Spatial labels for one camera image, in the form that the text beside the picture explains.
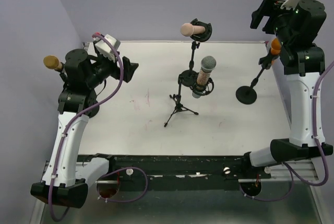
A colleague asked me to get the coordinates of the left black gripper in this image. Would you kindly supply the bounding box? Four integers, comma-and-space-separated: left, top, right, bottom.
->
87, 51, 139, 88

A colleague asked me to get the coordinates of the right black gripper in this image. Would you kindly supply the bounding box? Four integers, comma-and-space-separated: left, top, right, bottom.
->
249, 0, 296, 48

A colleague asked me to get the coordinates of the black tripod shock mount stand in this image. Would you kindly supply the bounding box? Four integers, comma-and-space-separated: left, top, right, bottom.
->
164, 70, 214, 127

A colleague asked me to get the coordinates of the black round base shock stand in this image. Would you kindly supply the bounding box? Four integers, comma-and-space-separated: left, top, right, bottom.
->
178, 18, 213, 88

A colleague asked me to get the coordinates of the pink microphone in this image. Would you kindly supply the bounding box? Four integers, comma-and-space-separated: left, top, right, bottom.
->
180, 23, 206, 37

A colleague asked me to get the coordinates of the silver glitter microphone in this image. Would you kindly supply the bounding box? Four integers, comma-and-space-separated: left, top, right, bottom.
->
192, 56, 217, 99

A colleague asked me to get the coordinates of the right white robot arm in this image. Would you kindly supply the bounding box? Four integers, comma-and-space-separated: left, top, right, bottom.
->
240, 0, 333, 178

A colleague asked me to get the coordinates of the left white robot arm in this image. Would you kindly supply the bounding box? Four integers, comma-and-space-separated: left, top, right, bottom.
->
30, 49, 139, 208

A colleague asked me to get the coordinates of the orange microphone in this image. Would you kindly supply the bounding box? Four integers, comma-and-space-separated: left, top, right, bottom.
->
270, 38, 281, 64

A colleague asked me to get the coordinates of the gold microphone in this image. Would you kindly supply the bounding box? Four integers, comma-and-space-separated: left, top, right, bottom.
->
43, 55, 63, 72

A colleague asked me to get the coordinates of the right black round base stand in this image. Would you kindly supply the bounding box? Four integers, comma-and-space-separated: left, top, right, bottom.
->
235, 51, 279, 105

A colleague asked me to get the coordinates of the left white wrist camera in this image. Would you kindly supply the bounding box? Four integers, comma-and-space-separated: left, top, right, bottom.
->
93, 34, 121, 63

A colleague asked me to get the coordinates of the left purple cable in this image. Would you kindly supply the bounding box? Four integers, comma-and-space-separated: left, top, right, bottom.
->
49, 32, 149, 221

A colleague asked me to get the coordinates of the purple cable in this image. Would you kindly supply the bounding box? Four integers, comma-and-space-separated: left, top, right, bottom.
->
239, 0, 334, 201
49, 32, 149, 221

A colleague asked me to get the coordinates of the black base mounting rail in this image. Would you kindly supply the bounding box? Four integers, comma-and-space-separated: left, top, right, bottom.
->
77, 154, 271, 192

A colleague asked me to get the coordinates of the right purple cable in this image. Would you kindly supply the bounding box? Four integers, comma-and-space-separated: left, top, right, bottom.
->
239, 0, 334, 201

